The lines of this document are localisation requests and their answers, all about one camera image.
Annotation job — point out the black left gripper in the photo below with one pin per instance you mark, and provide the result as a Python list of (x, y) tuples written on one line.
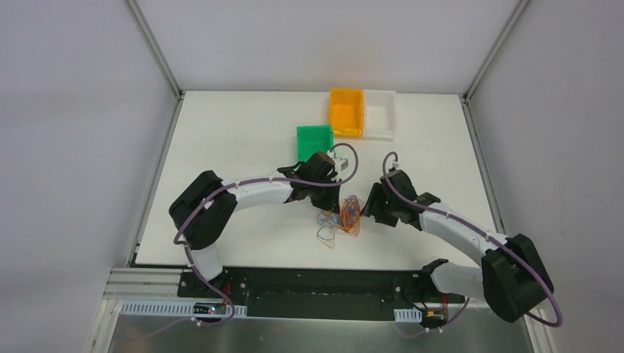
[(327, 197)]

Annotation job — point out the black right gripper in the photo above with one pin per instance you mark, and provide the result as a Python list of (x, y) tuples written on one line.
[(372, 207)]

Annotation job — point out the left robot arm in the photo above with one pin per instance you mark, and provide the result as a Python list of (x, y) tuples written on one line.
[(201, 212)]

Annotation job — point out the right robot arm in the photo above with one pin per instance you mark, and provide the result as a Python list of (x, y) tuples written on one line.
[(508, 275)]

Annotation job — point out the green plastic bin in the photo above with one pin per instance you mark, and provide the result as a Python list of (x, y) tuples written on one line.
[(311, 139)]

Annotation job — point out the orange plastic bin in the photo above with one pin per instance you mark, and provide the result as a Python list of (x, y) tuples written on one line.
[(346, 112)]

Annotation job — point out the white plastic bin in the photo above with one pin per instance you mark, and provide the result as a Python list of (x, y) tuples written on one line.
[(380, 115)]

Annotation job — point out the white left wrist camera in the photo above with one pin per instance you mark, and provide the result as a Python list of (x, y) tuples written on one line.
[(340, 163)]

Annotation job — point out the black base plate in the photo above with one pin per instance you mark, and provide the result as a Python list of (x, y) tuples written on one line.
[(319, 293)]

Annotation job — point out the aluminium frame left rail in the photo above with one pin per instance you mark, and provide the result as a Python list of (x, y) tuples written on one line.
[(102, 334)]

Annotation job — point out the aluminium frame rail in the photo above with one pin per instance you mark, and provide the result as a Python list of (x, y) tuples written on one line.
[(476, 125), (102, 334)]

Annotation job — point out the aluminium frame right rail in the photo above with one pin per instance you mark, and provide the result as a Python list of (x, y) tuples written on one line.
[(476, 125)]

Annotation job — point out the white slotted cable duct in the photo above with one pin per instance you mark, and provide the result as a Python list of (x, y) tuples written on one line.
[(182, 309)]

